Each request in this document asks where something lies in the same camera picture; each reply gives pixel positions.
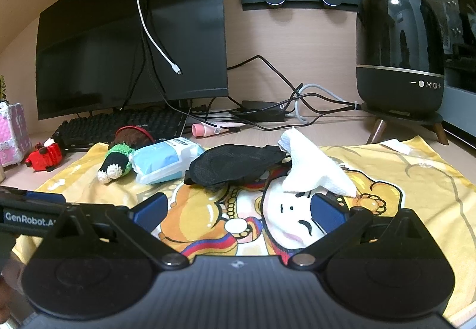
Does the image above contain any crochet doll with red hat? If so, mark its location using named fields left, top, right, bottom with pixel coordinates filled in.
left=97, top=126, right=155, bottom=184

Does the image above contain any black face mask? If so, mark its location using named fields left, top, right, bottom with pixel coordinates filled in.
left=184, top=144, right=292, bottom=192

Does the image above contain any round wooden-legged stand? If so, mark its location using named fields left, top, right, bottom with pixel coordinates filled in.
left=361, top=102, right=450, bottom=145

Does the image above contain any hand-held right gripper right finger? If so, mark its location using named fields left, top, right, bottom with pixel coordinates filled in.
left=288, top=193, right=437, bottom=271

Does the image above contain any white charging cable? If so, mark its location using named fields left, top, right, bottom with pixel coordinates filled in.
left=136, top=0, right=183, bottom=75

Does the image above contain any blue wet wipes packet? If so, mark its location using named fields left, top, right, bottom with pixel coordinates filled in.
left=132, top=137, right=205, bottom=185

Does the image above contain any black power adapter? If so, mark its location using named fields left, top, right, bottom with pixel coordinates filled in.
left=241, top=100, right=287, bottom=120

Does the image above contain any black keyboard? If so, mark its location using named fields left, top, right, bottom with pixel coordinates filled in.
left=52, top=108, right=192, bottom=151

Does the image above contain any pink tube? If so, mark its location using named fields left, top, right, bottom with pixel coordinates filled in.
left=192, top=121, right=246, bottom=137

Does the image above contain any black round speaker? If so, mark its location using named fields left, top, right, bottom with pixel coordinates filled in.
left=355, top=0, right=446, bottom=115

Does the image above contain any white paper tissue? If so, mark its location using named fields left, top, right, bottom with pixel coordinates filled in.
left=278, top=126, right=358, bottom=198

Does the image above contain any black hanging cable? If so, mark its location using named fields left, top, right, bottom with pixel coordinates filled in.
left=119, top=0, right=190, bottom=118

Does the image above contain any glass computer case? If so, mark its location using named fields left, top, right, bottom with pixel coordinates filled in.
left=414, top=0, right=476, bottom=145

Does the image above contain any grey cable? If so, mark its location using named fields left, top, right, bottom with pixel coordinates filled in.
left=294, top=84, right=363, bottom=125

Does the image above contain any black power cable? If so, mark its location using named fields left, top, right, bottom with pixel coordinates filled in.
left=228, top=55, right=358, bottom=129

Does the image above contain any red toy car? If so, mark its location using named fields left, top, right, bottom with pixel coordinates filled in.
left=25, top=139, right=62, bottom=170

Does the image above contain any yellow printed cartoon towel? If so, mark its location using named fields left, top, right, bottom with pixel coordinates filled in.
left=11, top=136, right=476, bottom=329

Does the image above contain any black computer monitor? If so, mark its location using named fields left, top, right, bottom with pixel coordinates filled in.
left=35, top=0, right=229, bottom=120

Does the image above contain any pink quilted box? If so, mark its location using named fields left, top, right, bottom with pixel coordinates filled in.
left=0, top=102, right=32, bottom=168

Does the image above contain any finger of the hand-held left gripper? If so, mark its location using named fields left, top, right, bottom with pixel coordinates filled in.
left=73, top=203, right=117, bottom=242
left=0, top=188, right=66, bottom=205

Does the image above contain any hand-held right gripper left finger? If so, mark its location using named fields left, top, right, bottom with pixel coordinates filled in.
left=43, top=192, right=188, bottom=271

